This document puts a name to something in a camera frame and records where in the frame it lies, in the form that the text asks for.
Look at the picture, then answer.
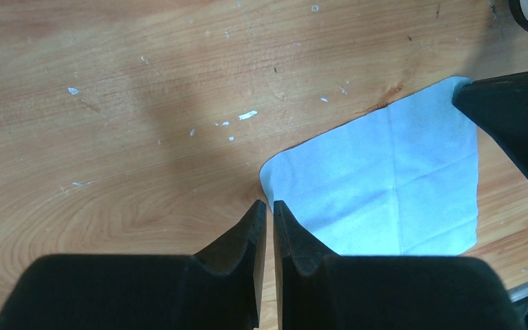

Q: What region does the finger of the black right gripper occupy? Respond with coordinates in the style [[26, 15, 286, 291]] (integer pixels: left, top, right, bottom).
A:
[[452, 71, 528, 179]]

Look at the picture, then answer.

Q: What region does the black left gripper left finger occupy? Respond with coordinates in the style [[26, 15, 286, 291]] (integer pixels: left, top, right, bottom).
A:
[[0, 200, 266, 329]]

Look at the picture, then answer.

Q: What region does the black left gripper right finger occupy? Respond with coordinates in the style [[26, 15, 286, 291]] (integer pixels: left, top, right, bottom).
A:
[[274, 201, 524, 329]]

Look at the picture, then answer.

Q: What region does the light blue cleaning cloth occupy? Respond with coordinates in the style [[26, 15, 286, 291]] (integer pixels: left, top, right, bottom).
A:
[[259, 76, 479, 256]]

